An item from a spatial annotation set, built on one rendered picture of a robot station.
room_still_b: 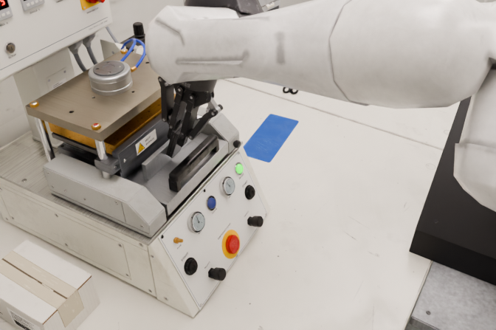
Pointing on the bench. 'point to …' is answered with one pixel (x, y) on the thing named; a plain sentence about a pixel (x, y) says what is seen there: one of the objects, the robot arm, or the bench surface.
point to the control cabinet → (49, 22)
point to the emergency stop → (232, 243)
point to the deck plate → (10, 172)
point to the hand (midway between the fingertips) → (176, 141)
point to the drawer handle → (211, 144)
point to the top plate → (101, 95)
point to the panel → (212, 229)
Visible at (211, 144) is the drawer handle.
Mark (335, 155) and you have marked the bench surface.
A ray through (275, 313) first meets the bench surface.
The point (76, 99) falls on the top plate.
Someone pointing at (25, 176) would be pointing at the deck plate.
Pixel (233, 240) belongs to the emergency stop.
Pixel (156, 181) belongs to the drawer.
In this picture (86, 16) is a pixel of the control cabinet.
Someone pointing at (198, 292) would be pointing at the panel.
